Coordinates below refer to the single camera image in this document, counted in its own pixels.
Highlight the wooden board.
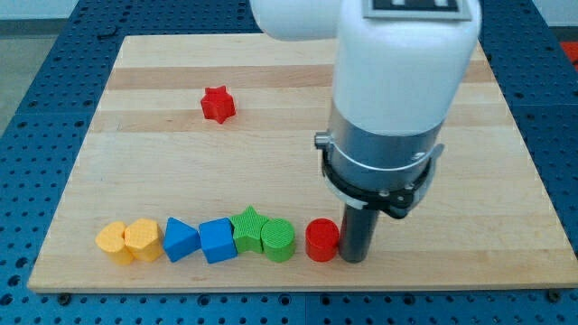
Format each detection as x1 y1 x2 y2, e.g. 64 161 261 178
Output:
28 34 577 293

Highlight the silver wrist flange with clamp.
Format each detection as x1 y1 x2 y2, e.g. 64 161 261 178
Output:
314 107 444 219

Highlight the blue cube block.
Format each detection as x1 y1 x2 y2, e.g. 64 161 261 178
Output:
200 218 238 264

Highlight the red cylinder block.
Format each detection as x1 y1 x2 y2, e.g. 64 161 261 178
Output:
305 218 340 262

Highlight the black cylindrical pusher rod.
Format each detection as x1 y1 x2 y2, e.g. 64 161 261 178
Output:
339 205 379 264

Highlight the yellow hexagon block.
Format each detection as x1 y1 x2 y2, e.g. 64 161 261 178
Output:
124 218 164 262

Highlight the red star block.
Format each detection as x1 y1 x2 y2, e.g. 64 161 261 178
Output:
200 86 236 124

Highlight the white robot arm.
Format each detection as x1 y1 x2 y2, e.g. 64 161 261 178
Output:
250 0 481 263

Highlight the green cylinder block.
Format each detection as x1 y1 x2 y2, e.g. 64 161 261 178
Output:
261 218 295 263

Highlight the yellow heart block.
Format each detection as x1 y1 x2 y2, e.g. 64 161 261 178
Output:
95 221 135 265

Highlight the green star block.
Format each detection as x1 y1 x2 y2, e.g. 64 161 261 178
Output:
229 206 269 254

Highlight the blue triangle block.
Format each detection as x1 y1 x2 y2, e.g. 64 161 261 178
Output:
163 218 201 263

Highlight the fiducial marker tag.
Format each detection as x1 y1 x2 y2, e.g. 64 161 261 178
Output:
362 0 472 21

